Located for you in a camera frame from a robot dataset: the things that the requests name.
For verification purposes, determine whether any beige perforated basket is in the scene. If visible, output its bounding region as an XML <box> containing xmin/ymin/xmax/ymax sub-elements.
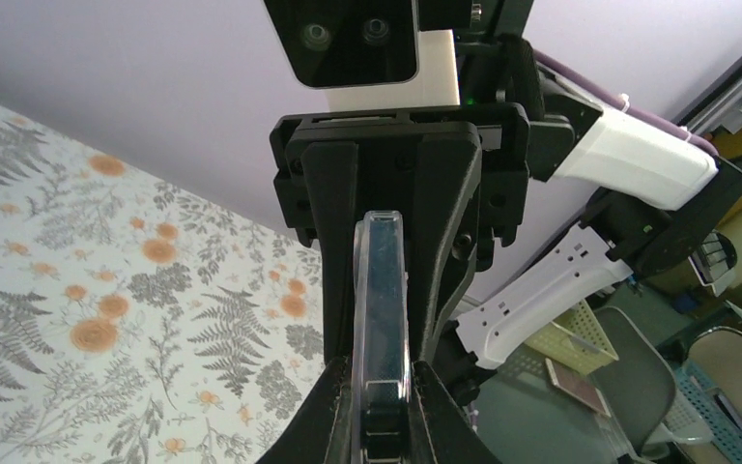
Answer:
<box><xmin>525</xmin><ymin>300</ymin><xmax>619</xmax><ymax>375</ymax></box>

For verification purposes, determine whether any blue perforated basket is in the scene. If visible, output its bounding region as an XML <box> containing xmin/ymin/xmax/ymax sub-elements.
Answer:
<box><xmin>673</xmin><ymin>362</ymin><xmax>742</xmax><ymax>463</ymax></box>

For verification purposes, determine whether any black phone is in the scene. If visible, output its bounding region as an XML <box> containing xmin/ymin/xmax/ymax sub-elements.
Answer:
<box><xmin>350</xmin><ymin>211</ymin><xmax>411</xmax><ymax>463</ymax></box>

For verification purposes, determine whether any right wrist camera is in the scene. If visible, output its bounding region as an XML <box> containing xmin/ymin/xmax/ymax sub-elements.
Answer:
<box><xmin>265</xmin><ymin>1</ymin><xmax>472</xmax><ymax>111</ymax></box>

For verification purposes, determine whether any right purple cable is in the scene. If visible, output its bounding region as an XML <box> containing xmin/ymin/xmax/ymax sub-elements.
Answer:
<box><xmin>532</xmin><ymin>48</ymin><xmax>721</xmax><ymax>155</ymax></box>

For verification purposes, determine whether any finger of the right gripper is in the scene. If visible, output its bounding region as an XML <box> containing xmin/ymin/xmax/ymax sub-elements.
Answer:
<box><xmin>301</xmin><ymin>142</ymin><xmax>358</xmax><ymax>363</ymax></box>
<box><xmin>409</xmin><ymin>121</ymin><xmax>481</xmax><ymax>362</ymax></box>

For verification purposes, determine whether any grey office chair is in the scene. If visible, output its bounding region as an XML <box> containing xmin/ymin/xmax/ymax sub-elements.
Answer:
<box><xmin>592</xmin><ymin>306</ymin><xmax>713</xmax><ymax>457</ymax></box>

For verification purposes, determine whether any floral table mat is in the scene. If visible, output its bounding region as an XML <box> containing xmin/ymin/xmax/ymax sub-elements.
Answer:
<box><xmin>0</xmin><ymin>105</ymin><xmax>323</xmax><ymax>463</ymax></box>

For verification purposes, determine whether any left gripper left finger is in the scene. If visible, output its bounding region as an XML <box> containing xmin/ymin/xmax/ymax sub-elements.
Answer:
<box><xmin>258</xmin><ymin>357</ymin><xmax>352</xmax><ymax>464</ymax></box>

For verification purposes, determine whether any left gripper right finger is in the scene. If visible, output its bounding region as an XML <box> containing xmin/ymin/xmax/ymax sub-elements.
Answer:
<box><xmin>409</xmin><ymin>361</ymin><xmax>499</xmax><ymax>464</ymax></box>

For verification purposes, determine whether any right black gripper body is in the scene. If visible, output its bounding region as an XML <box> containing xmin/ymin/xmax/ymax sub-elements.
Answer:
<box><xmin>270</xmin><ymin>103</ymin><xmax>530</xmax><ymax>270</ymax></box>

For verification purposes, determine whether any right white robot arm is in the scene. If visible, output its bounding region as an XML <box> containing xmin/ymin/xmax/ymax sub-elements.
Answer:
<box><xmin>270</xmin><ymin>36</ymin><xmax>742</xmax><ymax>370</ymax></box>

